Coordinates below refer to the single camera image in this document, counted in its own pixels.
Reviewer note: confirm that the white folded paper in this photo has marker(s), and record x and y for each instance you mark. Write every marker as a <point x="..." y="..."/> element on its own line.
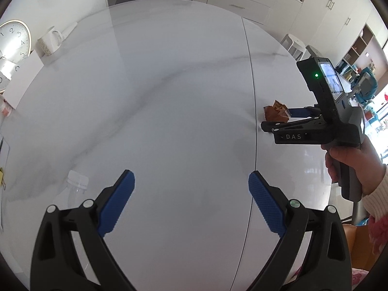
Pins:
<point x="68" y="29"/>

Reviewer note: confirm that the clear plastic bottle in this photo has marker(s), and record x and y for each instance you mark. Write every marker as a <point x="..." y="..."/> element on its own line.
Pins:
<point x="75" y="185"/>

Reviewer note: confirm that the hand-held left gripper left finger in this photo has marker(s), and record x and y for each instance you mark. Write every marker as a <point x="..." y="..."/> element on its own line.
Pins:
<point x="116" y="203"/>

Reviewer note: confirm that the white card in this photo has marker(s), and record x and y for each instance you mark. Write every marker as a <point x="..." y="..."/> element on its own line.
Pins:
<point x="25" y="78"/>

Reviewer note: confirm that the person's right hand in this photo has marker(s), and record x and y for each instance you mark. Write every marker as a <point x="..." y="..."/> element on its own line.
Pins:
<point x="369" y="163"/>

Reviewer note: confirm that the small pink and white item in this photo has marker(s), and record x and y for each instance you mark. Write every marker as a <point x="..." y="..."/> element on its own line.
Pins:
<point x="4" y="109"/>

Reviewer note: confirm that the white mug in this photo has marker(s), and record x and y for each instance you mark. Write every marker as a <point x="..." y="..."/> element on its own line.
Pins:
<point x="48" y="44"/>

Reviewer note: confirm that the person's right forearm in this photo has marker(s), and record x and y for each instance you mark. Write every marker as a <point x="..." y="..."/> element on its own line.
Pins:
<point x="379" y="197"/>

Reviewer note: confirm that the brown wrapper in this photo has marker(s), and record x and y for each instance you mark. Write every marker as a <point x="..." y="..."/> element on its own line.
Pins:
<point x="274" y="113"/>

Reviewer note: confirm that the orange-brown box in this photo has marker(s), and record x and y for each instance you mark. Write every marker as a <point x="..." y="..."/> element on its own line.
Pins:
<point x="357" y="242"/>

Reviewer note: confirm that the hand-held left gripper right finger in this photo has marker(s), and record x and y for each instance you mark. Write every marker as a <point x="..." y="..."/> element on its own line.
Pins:
<point x="266" y="203"/>

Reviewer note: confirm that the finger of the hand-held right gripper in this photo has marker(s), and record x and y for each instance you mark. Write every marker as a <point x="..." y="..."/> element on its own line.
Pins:
<point x="298" y="112"/>
<point x="285" y="125"/>

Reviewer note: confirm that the wooden open shelf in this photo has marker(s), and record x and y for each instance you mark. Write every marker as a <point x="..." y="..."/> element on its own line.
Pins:
<point x="363" y="42"/>

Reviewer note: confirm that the teal object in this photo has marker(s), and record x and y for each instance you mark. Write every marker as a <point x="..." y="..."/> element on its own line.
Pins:
<point x="366" y="81"/>

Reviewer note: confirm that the white stool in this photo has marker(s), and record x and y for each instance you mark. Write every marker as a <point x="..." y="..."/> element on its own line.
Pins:
<point x="292" y="41"/>

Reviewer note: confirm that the white wall clock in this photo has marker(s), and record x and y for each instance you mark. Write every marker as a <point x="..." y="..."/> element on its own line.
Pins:
<point x="12" y="39"/>

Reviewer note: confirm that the white tall cabinet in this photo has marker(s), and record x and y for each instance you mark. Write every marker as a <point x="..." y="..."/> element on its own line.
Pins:
<point x="333" y="6"/>

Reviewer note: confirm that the red floral cloth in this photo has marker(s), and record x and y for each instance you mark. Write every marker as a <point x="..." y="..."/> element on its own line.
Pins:
<point x="379" y="233"/>

